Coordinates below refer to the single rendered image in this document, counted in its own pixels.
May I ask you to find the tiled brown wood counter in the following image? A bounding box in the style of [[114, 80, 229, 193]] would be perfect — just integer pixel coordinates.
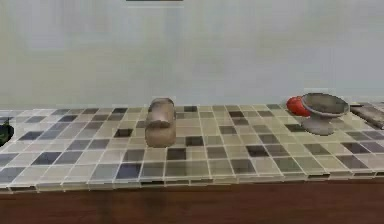
[[0, 101, 384, 224]]

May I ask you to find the red tomato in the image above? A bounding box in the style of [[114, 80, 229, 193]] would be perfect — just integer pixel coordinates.
[[285, 95, 312, 118]]

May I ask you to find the grey brown flat board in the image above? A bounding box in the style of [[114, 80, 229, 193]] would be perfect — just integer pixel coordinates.
[[349, 101, 384, 131]]

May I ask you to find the brown bread loaf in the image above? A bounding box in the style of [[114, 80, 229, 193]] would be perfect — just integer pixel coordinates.
[[144, 97, 177, 149]]

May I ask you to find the dark green round object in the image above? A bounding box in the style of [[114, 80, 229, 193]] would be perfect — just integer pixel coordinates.
[[0, 118, 15, 148]]

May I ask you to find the grey footed bowl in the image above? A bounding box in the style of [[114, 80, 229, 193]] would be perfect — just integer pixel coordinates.
[[300, 92, 350, 136]]

